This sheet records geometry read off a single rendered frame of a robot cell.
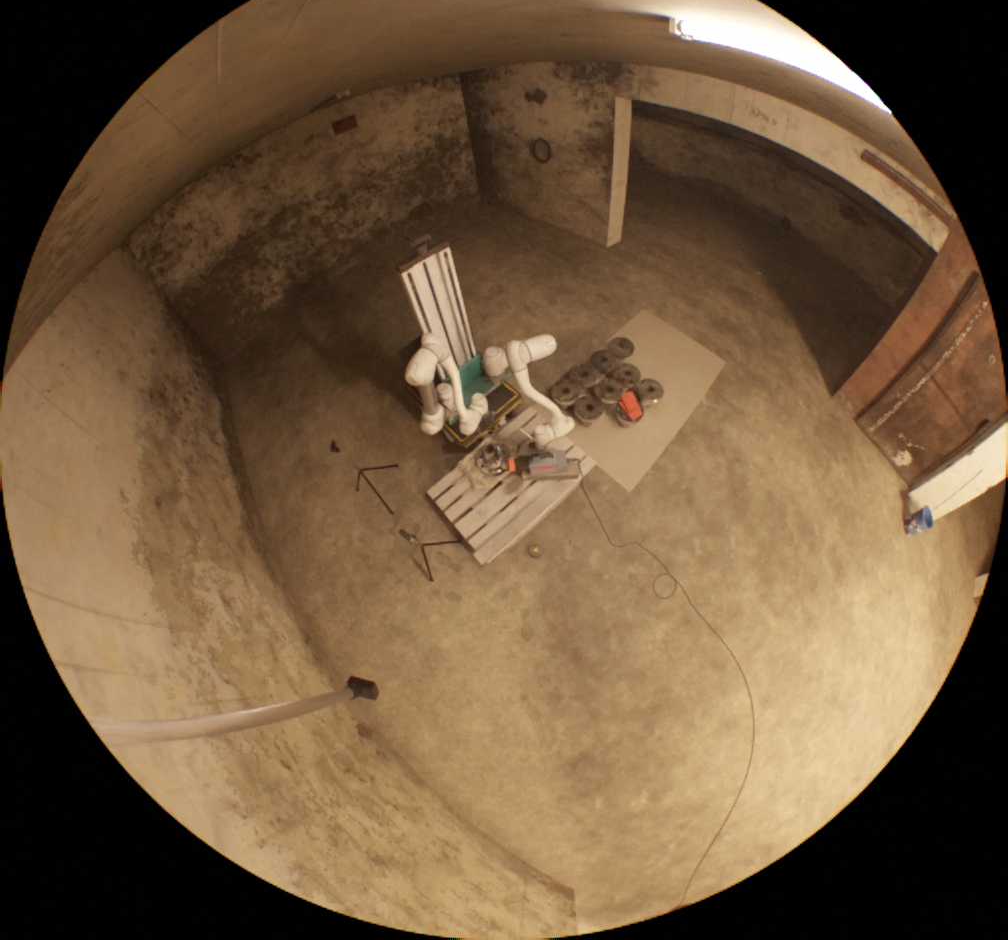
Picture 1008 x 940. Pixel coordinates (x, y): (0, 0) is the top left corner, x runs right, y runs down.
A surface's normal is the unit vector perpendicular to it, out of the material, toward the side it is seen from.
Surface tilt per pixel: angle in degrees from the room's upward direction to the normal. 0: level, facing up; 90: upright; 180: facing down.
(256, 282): 90
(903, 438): 90
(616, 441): 0
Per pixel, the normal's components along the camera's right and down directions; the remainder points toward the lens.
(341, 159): 0.66, 0.62
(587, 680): -0.11, -0.48
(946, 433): -0.74, 0.62
